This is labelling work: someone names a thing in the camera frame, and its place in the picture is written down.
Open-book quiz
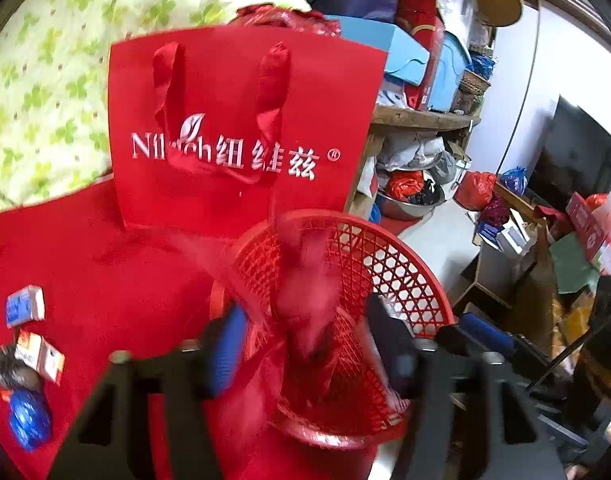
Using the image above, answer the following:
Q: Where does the blue plastic bag ball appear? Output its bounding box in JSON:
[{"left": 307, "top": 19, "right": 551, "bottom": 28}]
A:
[{"left": 8, "top": 389, "right": 52, "bottom": 452}]

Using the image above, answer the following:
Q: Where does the red white orange carton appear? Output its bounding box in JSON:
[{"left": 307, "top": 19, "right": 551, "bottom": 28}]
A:
[{"left": 14, "top": 330, "right": 65, "bottom": 385}]

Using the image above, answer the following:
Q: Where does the blue silver toothpaste box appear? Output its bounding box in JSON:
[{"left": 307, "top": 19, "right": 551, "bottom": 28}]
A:
[{"left": 5, "top": 285, "right": 45, "bottom": 328}]

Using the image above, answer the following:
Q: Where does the red ribbon wrapper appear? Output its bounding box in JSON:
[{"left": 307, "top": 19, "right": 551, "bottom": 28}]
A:
[{"left": 172, "top": 216, "right": 340, "bottom": 412}]

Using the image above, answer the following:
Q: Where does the black plastic bag ball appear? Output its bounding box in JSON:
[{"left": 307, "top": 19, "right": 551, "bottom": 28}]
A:
[{"left": 0, "top": 346, "right": 42, "bottom": 392}]

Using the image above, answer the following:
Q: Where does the red plastic bag on floor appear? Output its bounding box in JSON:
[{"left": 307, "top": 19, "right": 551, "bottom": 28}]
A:
[{"left": 453, "top": 171, "right": 496, "bottom": 211}]

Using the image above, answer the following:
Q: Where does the metal basin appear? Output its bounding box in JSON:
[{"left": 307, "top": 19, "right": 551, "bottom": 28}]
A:
[{"left": 376, "top": 179, "right": 445, "bottom": 220}]

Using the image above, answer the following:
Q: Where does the red blanket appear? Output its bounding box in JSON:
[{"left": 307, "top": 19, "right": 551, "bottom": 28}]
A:
[{"left": 0, "top": 181, "right": 214, "bottom": 479}]

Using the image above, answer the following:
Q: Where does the red plastic mesh basket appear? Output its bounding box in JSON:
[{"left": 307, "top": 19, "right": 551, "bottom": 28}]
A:
[{"left": 209, "top": 210, "right": 454, "bottom": 451}]

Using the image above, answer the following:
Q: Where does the black television screen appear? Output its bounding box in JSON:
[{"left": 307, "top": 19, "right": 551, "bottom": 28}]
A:
[{"left": 528, "top": 99, "right": 611, "bottom": 210}]

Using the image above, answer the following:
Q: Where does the wooden shelf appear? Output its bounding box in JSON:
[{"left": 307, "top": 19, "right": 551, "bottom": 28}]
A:
[{"left": 343, "top": 104, "right": 481, "bottom": 220}]

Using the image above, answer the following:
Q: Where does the light blue cardboard box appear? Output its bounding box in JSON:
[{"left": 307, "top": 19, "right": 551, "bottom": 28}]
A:
[{"left": 336, "top": 15, "right": 470, "bottom": 113}]

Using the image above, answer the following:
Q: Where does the red paper gift bag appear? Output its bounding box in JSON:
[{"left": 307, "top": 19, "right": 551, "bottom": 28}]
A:
[{"left": 108, "top": 26, "right": 386, "bottom": 237}]

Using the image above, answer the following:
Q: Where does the green clover quilt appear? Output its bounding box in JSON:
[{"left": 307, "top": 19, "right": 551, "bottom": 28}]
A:
[{"left": 0, "top": 0, "right": 307, "bottom": 211}]

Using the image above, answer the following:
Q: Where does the crumpled red foil bag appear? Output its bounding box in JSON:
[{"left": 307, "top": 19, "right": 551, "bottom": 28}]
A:
[{"left": 230, "top": 3, "right": 341, "bottom": 37}]

